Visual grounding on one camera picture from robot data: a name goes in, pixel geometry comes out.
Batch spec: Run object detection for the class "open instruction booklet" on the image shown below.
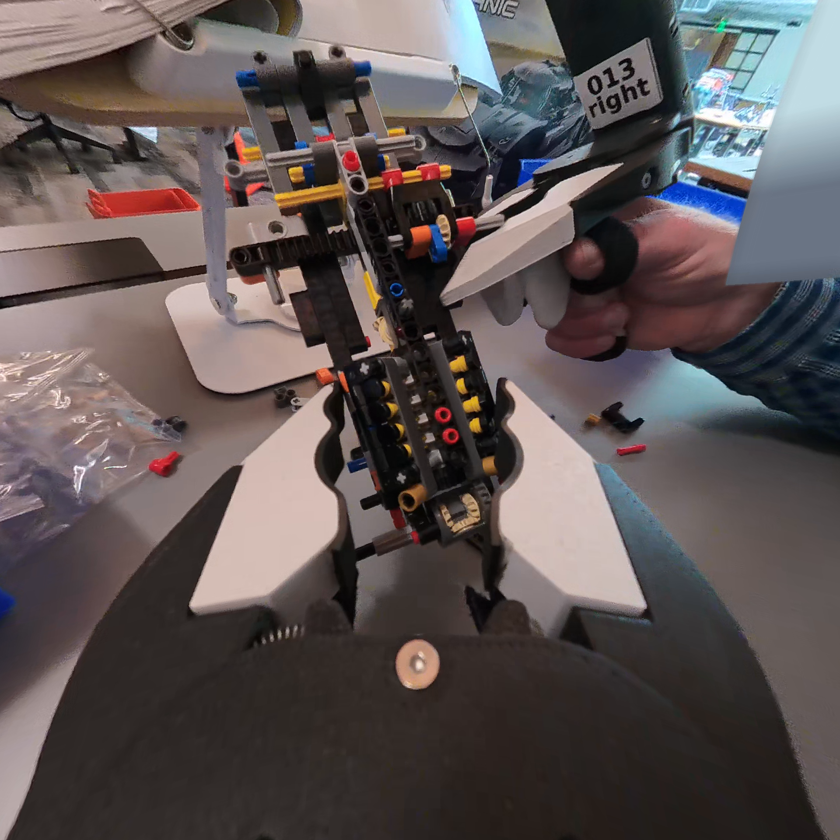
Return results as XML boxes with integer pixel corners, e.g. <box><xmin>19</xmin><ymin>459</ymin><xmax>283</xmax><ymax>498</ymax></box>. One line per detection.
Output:
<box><xmin>0</xmin><ymin>0</ymin><xmax>303</xmax><ymax>83</ymax></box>

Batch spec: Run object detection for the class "person's right hand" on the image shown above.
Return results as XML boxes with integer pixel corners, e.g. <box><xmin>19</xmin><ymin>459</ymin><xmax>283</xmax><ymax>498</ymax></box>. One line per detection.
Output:
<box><xmin>545</xmin><ymin>196</ymin><xmax>777</xmax><ymax>361</ymax></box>

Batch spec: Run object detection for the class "multicoloured lego technic assembly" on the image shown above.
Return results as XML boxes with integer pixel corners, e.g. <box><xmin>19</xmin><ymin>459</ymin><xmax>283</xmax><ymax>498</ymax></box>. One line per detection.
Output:
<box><xmin>225</xmin><ymin>49</ymin><xmax>506</xmax><ymax>549</ymax></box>

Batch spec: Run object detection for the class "orange plastic bin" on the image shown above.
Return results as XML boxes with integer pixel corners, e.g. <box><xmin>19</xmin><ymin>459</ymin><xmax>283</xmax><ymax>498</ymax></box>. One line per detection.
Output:
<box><xmin>85</xmin><ymin>188</ymin><xmax>202</xmax><ymax>221</ymax></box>

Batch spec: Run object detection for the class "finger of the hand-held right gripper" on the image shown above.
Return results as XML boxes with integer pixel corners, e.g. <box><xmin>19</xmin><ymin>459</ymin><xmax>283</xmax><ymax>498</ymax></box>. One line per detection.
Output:
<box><xmin>482</xmin><ymin>163</ymin><xmax>624</xmax><ymax>224</ymax></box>
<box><xmin>438</xmin><ymin>202</ymin><xmax>580</xmax><ymax>307</ymax></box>

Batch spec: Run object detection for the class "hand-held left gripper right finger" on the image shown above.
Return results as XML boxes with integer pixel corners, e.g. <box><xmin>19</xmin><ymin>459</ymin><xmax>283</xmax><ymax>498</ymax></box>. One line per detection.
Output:
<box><xmin>482</xmin><ymin>379</ymin><xmax>651</xmax><ymax>635</ymax></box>

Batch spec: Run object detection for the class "clear bag of lego pieces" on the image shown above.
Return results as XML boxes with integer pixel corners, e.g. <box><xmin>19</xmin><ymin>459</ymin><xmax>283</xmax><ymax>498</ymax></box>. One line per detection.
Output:
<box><xmin>0</xmin><ymin>350</ymin><xmax>186</xmax><ymax>560</ymax></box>

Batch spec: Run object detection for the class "person's right forearm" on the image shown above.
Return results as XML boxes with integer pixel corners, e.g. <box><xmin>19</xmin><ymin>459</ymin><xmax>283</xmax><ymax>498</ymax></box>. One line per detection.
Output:
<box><xmin>669</xmin><ymin>279</ymin><xmax>840</xmax><ymax>455</ymax></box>

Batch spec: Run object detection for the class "dark framed window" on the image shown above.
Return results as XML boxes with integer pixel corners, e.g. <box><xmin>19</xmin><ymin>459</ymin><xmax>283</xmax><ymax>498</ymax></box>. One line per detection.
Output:
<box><xmin>721</xmin><ymin>29</ymin><xmax>781</xmax><ymax>94</ymax></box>

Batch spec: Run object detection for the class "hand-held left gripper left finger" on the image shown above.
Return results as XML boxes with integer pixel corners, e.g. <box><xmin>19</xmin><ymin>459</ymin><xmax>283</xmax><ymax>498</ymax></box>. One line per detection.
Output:
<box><xmin>189</xmin><ymin>387</ymin><xmax>359</xmax><ymax>625</ymax></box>

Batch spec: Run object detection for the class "white book stand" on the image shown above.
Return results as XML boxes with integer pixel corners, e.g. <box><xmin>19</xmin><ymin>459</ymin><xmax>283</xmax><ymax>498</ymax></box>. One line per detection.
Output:
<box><xmin>125</xmin><ymin>18</ymin><xmax>506</xmax><ymax>396</ymax></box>

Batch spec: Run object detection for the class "wooden workbench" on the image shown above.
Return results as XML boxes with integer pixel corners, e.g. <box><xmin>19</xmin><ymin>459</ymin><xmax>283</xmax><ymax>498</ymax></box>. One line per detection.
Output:
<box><xmin>682</xmin><ymin>105</ymin><xmax>774</xmax><ymax>193</ymax></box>

